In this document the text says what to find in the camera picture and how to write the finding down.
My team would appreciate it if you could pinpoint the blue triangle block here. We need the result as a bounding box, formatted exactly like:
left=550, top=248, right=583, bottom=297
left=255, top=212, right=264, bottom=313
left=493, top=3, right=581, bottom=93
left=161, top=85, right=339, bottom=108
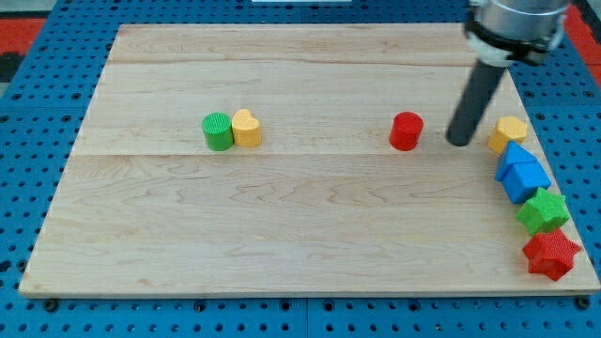
left=495, top=141, right=536, bottom=181

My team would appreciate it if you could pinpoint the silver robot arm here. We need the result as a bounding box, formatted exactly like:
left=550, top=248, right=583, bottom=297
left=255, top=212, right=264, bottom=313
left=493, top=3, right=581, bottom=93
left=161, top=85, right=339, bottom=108
left=446, top=0, right=569, bottom=146

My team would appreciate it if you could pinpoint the yellow hexagon block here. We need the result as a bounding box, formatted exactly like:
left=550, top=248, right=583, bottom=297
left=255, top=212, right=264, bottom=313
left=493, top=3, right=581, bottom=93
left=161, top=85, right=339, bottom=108
left=487, top=116, right=528, bottom=155

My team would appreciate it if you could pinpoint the red cylinder block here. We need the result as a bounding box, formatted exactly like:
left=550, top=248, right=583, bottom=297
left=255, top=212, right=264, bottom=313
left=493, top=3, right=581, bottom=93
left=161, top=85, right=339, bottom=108
left=389, top=112, right=424, bottom=151

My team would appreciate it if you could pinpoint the green star block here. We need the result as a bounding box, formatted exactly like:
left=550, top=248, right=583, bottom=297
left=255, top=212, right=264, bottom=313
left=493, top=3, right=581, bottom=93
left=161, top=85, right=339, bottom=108
left=516, top=188, right=571, bottom=236

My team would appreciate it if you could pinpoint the blue cube block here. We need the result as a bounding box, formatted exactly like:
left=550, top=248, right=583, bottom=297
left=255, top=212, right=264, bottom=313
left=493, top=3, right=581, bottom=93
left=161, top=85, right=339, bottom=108
left=501, top=161, right=551, bottom=204

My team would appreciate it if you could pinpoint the red star block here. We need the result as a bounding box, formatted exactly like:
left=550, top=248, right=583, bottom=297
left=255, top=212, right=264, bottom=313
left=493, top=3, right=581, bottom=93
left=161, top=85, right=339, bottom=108
left=522, top=228, right=582, bottom=282

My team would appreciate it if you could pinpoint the yellow heart block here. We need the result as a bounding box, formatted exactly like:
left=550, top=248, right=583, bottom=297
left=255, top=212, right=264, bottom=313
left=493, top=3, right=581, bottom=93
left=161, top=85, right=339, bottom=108
left=231, top=109, right=262, bottom=147

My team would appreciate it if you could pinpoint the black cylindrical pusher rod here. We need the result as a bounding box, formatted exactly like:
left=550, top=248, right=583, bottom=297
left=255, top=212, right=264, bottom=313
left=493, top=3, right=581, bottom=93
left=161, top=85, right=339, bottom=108
left=446, top=59, right=506, bottom=146

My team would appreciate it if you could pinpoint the wooden board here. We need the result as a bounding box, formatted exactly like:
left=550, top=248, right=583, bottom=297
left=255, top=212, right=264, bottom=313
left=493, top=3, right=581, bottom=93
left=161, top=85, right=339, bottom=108
left=20, top=23, right=600, bottom=299

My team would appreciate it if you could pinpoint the green cylinder block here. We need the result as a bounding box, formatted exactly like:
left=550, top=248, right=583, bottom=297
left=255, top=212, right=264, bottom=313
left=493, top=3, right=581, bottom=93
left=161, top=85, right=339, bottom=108
left=201, top=112, right=234, bottom=151

